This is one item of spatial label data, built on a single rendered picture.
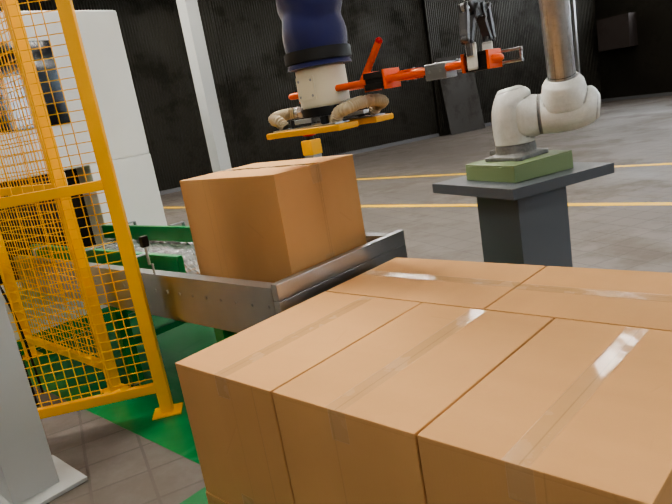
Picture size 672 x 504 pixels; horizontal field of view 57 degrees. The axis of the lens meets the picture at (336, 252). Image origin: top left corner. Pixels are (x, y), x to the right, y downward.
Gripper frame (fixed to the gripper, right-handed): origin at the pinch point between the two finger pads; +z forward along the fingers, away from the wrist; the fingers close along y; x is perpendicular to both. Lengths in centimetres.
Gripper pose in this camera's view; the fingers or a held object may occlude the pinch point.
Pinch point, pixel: (480, 58)
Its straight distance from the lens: 181.9
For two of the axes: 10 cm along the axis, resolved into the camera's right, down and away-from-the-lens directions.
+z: 1.7, 9.6, 2.3
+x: 7.3, 0.4, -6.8
